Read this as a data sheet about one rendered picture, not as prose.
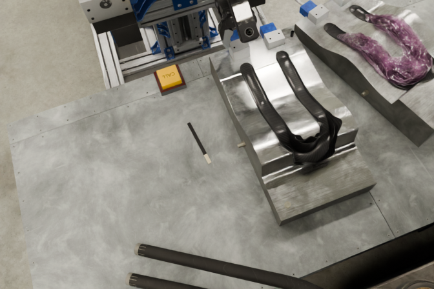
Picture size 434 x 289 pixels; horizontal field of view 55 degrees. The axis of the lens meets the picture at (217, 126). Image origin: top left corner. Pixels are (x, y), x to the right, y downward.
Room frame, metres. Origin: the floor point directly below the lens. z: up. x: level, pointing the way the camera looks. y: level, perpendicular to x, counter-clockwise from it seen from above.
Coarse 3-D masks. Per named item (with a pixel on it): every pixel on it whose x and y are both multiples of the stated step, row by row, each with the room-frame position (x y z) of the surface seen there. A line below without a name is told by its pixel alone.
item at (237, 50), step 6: (234, 30) 0.75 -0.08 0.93; (234, 36) 0.73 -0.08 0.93; (234, 42) 0.70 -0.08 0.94; (240, 42) 0.70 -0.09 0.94; (234, 48) 0.68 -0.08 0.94; (240, 48) 0.68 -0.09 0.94; (246, 48) 0.68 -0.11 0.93; (234, 54) 0.67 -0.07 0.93; (240, 54) 0.67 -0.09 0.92; (246, 54) 0.68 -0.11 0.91; (234, 60) 0.67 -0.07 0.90
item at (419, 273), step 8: (424, 264) 0.08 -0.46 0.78; (432, 264) 0.08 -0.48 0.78; (408, 272) 0.07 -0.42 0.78; (416, 272) 0.07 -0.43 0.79; (424, 272) 0.06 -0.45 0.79; (432, 272) 0.06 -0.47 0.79; (392, 280) 0.06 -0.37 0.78; (400, 280) 0.05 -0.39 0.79; (408, 280) 0.05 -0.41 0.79; (432, 280) 0.05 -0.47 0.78; (368, 288) 0.05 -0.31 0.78; (392, 288) 0.04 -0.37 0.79
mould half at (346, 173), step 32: (288, 32) 0.75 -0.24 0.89; (224, 64) 0.67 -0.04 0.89; (256, 64) 0.65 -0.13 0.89; (224, 96) 0.59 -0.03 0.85; (288, 96) 0.54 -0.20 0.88; (320, 96) 0.52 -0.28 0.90; (256, 128) 0.44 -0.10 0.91; (352, 128) 0.40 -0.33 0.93; (256, 160) 0.36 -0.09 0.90; (288, 160) 0.35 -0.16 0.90; (352, 160) 0.34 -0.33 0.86; (288, 192) 0.28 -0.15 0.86; (320, 192) 0.27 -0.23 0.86; (352, 192) 0.26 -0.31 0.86
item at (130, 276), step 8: (128, 280) 0.13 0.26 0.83; (136, 280) 0.13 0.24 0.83; (144, 280) 0.12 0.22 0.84; (152, 280) 0.12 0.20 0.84; (160, 280) 0.12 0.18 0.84; (144, 288) 0.11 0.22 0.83; (152, 288) 0.10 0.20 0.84; (160, 288) 0.10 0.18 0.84; (168, 288) 0.10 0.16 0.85; (176, 288) 0.09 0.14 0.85; (184, 288) 0.09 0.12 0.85; (192, 288) 0.09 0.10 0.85; (200, 288) 0.09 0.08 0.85
